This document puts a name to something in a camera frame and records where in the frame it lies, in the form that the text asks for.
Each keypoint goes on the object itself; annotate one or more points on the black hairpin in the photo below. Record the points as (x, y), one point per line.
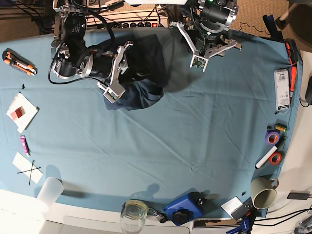
(34, 168)
(31, 172)

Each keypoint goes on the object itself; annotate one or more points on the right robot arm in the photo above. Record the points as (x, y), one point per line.
(68, 60)

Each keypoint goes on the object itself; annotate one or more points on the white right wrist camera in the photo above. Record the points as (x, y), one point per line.
(114, 92)

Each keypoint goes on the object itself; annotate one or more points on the black marker pen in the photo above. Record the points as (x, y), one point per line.
(280, 142)

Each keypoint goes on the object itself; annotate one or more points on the red tape roll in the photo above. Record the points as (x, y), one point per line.
(275, 158)

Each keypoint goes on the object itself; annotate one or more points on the beige ceramic mug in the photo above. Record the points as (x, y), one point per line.
(263, 192)

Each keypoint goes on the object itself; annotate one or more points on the orange black pliers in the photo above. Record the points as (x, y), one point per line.
(291, 49)

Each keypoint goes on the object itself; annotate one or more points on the grey remote control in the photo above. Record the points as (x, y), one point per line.
(241, 211)

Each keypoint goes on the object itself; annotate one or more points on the white marker pen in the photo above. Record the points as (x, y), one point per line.
(266, 157)

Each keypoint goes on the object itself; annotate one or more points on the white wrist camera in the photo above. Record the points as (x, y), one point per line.
(199, 62)
(114, 92)

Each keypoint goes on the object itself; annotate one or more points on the pink glue tube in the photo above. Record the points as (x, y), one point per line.
(25, 145)

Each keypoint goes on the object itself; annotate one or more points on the purple tape roll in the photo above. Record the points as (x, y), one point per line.
(272, 137)

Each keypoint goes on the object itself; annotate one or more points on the blue spring clamp top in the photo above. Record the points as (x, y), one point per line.
(275, 35)

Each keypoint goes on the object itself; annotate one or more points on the white paper with red swatch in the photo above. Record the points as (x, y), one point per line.
(21, 111)

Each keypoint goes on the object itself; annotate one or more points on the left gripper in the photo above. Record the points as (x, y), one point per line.
(203, 43)

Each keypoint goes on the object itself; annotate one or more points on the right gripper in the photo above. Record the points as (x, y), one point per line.
(106, 67)

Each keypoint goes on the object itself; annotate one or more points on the translucent plastic cup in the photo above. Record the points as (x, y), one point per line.
(50, 191)

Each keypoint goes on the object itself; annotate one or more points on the white business card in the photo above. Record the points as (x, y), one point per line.
(232, 205)

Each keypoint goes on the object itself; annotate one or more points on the white paper card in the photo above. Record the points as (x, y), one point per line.
(24, 164)

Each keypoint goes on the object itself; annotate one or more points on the white power strip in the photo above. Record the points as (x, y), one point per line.
(136, 19)

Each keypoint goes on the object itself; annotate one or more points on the green yellow battery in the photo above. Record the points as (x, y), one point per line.
(280, 127)

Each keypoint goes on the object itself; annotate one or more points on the light blue table cloth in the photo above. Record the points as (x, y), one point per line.
(206, 133)

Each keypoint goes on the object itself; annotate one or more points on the orange screwdriver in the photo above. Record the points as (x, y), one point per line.
(293, 74)

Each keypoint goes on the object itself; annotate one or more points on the orange black utility knife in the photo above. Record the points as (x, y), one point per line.
(19, 63)

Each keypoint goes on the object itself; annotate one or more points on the black power adapter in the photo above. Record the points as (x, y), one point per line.
(298, 196)

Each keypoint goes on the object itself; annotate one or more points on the dark blue T-shirt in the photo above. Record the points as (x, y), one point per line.
(143, 94)

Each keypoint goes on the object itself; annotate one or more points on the clear glass jar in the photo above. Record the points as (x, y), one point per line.
(133, 216)

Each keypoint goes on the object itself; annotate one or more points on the blue box with black knob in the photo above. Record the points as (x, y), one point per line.
(185, 208)

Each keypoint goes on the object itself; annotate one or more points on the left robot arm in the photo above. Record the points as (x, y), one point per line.
(206, 25)

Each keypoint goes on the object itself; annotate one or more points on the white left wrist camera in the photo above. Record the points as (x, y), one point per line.
(199, 62)

